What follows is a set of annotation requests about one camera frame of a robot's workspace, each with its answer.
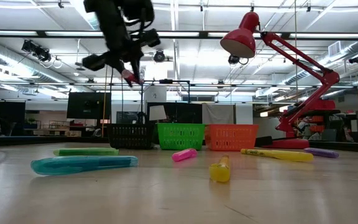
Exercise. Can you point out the green highlighter marker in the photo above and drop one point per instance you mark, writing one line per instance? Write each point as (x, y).
(85, 152)

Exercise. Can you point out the white board sheet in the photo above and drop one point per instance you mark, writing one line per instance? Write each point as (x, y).
(157, 113)

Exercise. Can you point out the black overhead rig crossbar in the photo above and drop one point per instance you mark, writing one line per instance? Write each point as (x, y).
(204, 34)

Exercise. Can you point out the black plastic basket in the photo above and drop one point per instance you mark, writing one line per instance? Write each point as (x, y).
(130, 135)

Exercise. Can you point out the distant black rig frame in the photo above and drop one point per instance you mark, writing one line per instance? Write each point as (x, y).
(166, 81)

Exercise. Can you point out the shelf with orange bins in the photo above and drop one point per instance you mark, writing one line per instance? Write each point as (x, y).
(315, 119)

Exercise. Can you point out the black aluminium table frame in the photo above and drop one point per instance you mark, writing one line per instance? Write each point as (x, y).
(42, 140)

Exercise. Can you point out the purple translucent highlighter marker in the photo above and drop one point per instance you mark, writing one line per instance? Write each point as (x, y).
(322, 152)

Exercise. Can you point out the green plastic basket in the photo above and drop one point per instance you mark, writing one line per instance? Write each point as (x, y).
(180, 137)

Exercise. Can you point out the teal translucent highlighter marker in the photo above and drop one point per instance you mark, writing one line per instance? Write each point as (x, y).
(82, 165)

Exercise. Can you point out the yellow highlighter marker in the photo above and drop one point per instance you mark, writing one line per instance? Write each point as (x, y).
(278, 155)
(220, 172)

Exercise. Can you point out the black wall monitor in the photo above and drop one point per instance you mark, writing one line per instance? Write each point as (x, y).
(85, 107)

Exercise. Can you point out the black partition panel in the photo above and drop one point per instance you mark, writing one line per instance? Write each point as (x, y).
(182, 112)

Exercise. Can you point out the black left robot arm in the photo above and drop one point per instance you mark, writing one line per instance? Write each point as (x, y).
(113, 28)

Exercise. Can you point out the black ceiling spotlight cluster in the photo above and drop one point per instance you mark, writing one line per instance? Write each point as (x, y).
(40, 53)

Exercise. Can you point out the grey hanging cloth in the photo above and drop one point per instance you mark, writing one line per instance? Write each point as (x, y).
(217, 113)

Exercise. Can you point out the red desk lamp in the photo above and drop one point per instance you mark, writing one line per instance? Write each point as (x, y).
(241, 37)

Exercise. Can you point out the orange plastic basket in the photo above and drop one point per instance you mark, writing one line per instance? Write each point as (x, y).
(232, 137)

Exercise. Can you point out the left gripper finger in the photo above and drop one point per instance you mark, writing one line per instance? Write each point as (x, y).
(138, 70)
(123, 70)

